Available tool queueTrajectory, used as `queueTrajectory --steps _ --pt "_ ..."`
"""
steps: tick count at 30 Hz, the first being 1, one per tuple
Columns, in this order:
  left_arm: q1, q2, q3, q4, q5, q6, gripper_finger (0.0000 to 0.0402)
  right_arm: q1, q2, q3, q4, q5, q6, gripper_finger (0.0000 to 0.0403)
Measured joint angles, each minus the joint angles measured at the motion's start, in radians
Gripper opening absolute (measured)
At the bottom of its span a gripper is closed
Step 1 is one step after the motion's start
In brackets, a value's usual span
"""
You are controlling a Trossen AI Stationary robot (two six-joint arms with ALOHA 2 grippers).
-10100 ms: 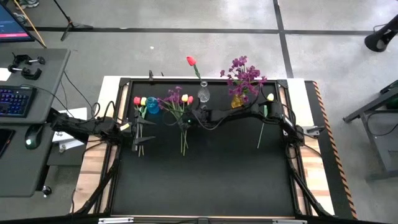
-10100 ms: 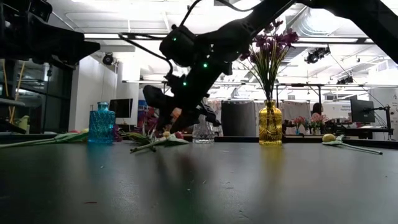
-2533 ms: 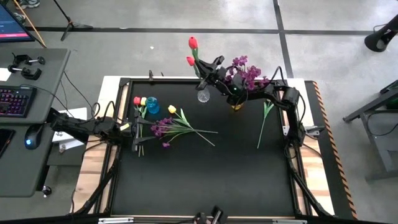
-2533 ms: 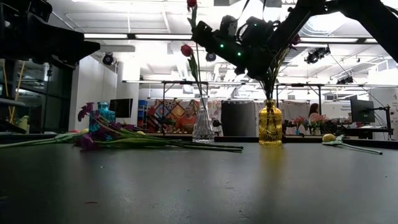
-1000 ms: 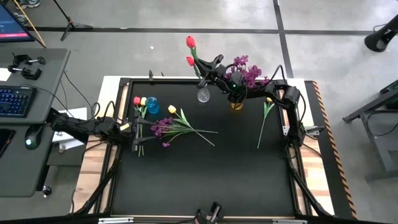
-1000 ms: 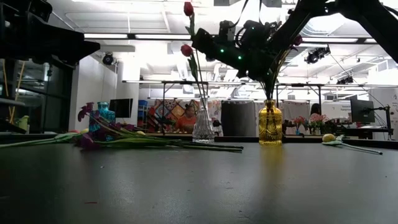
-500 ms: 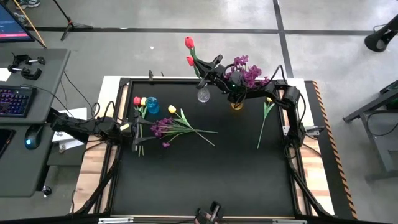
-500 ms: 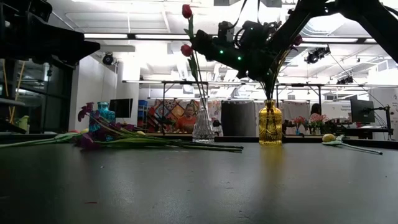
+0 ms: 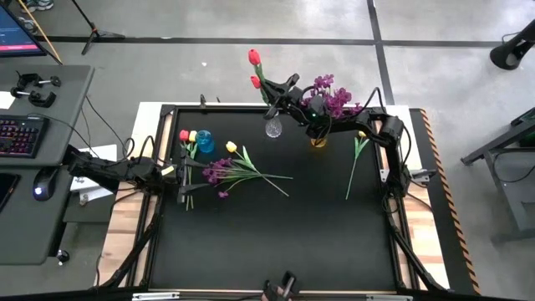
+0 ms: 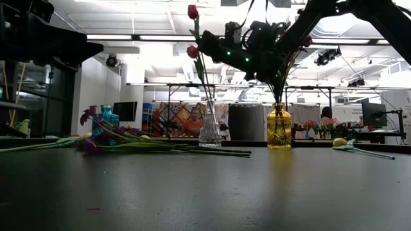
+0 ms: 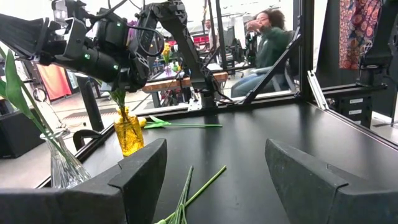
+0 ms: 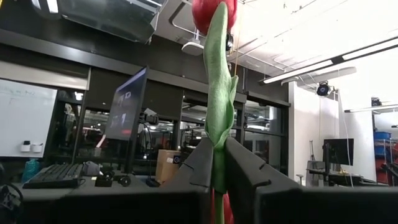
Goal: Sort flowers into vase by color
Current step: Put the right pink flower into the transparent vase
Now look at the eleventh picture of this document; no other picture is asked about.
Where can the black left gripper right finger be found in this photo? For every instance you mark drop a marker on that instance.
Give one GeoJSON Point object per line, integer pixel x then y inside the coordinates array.
{"type": "Point", "coordinates": [326, 205]}

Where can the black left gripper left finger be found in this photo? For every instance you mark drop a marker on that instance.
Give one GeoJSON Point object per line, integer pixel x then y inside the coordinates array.
{"type": "Point", "coordinates": [93, 205]}

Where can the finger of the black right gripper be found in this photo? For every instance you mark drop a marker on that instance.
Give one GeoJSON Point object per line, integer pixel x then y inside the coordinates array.
{"type": "Point", "coordinates": [18, 39]}
{"type": "Point", "coordinates": [21, 21]}

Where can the red artificial tulip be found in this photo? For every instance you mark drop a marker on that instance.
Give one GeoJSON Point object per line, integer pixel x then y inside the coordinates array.
{"type": "Point", "coordinates": [14, 87]}

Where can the green artificial flower stem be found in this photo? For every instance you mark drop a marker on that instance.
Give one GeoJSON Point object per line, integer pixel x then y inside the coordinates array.
{"type": "Point", "coordinates": [208, 183]}

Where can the yellow artificial tulip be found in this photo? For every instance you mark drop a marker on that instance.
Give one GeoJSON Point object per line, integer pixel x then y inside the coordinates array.
{"type": "Point", "coordinates": [186, 125]}

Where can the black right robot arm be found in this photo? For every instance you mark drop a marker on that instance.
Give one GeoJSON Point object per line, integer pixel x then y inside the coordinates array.
{"type": "Point", "coordinates": [186, 46]}

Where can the clear glass vase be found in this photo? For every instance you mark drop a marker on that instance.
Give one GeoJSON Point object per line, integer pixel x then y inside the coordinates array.
{"type": "Point", "coordinates": [66, 169]}

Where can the yellow glass vase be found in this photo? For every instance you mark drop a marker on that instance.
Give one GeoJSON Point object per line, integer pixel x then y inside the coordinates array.
{"type": "Point", "coordinates": [129, 137]}

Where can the orange hanging cloth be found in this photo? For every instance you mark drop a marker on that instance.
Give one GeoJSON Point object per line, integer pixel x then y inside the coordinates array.
{"type": "Point", "coordinates": [54, 82]}

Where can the black table clamp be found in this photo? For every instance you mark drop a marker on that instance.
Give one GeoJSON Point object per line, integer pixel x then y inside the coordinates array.
{"type": "Point", "coordinates": [81, 135]}

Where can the black equipment case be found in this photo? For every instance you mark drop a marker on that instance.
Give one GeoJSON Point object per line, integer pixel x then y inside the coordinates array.
{"type": "Point", "coordinates": [18, 133]}

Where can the small yellow flower bouquet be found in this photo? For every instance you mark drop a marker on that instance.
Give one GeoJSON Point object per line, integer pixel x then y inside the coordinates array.
{"type": "Point", "coordinates": [167, 51]}

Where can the black box white labels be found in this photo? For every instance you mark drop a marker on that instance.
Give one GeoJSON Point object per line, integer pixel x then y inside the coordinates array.
{"type": "Point", "coordinates": [354, 105]}

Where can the wooden workbench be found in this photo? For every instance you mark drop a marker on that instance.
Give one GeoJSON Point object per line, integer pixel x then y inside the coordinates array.
{"type": "Point", "coordinates": [174, 84]}

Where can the grey office chair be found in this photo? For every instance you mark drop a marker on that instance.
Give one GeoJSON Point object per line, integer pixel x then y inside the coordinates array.
{"type": "Point", "coordinates": [280, 82]}

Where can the person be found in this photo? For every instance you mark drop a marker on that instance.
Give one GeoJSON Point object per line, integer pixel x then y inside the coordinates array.
{"type": "Point", "coordinates": [272, 46]}

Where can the red patterned hanging cloth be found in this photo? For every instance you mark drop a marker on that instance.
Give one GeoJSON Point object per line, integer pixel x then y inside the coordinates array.
{"type": "Point", "coordinates": [354, 34]}

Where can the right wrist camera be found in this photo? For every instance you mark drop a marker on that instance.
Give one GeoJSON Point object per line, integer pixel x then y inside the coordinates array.
{"type": "Point", "coordinates": [63, 9]}

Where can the black floor post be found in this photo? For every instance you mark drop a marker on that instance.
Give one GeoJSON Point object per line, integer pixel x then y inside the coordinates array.
{"type": "Point", "coordinates": [90, 105]}

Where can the silver aluminium rail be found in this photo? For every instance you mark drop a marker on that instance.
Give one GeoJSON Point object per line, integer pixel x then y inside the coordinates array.
{"type": "Point", "coordinates": [317, 90]}

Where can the black aluminium table frame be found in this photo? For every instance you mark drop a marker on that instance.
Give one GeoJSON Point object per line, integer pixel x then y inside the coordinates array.
{"type": "Point", "coordinates": [306, 46]}

